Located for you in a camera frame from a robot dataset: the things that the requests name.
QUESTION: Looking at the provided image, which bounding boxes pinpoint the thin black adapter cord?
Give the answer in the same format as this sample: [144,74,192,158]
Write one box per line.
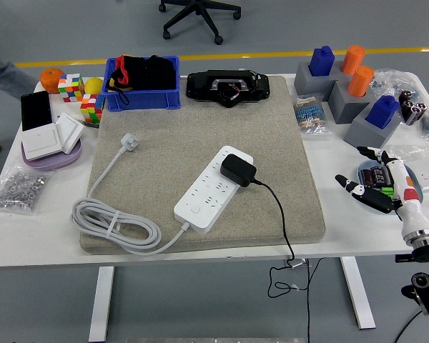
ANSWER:
[252,178,325,343]

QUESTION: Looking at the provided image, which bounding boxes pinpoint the bag of metal nuts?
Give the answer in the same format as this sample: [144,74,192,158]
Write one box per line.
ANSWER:
[0,166,53,217]

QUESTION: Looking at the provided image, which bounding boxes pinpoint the black smartphone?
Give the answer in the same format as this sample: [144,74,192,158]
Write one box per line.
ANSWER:
[20,90,54,132]

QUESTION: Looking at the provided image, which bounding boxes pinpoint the black plug adapter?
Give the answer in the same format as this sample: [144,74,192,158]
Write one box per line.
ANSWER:
[220,153,257,188]

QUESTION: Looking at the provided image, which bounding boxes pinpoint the black red fabric straps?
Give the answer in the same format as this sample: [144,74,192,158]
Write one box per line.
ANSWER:
[105,53,178,105]

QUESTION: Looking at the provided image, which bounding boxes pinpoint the grey-brown mat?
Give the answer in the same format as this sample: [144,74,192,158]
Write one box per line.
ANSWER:
[79,74,327,255]

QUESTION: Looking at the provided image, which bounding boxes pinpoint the white power strip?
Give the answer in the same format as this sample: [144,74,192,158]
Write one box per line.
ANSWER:
[174,144,255,234]

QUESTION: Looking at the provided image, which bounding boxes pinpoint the row of black capacitors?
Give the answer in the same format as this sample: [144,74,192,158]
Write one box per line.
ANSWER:
[360,166,393,189]

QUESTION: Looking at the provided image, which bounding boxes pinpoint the orange cylinder peg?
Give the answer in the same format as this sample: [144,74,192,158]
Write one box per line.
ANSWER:
[347,65,375,98]
[340,44,366,76]

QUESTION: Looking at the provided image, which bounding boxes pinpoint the grey-white power strip cable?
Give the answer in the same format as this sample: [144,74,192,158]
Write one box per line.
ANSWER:
[71,132,192,255]

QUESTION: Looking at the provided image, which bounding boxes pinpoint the bundle of large black capacitors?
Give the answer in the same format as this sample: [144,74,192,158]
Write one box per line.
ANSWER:
[399,90,429,126]

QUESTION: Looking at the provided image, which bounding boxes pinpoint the clear plastic bag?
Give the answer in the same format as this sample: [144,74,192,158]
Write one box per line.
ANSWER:
[370,67,421,99]

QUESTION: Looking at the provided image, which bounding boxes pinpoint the blue square peg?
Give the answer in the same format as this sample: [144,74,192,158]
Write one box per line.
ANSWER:
[365,94,401,130]
[309,45,336,77]

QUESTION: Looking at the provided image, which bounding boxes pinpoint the light blue tray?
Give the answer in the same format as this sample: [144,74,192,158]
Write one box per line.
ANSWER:
[357,159,426,215]

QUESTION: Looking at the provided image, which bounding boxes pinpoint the black electronic device housing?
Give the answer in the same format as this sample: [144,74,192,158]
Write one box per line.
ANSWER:
[185,69,272,109]

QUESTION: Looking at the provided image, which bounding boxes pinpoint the purple tray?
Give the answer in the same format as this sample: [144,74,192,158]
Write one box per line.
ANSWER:
[20,137,84,171]

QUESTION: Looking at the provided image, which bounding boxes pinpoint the white table leg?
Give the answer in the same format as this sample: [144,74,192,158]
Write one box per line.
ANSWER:
[340,256,377,330]
[88,266,115,343]

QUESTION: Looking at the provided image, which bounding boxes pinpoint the blue plastic bin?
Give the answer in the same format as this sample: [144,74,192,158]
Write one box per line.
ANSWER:
[100,55,182,112]

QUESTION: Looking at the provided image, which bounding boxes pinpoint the large white wall switch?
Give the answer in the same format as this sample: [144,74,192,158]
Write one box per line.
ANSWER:
[21,123,64,161]

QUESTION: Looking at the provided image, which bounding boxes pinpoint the person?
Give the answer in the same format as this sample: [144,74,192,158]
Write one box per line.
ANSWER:
[0,41,35,157]

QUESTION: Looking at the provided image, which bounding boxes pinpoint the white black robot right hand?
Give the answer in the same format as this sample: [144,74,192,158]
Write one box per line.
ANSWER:
[335,145,429,237]

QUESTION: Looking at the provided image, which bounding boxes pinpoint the yellow lemon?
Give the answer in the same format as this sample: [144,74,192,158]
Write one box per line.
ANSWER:
[84,76,104,96]

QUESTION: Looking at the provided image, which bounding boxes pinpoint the orange fruit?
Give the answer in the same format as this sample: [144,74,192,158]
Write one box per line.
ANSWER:
[39,67,66,94]

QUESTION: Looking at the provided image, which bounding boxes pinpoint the small white wall switch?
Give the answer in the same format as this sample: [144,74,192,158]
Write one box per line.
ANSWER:
[55,111,85,155]

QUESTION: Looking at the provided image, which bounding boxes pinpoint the grey block holder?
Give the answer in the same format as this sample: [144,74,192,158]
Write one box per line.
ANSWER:
[345,103,403,159]
[294,60,346,101]
[327,81,377,125]

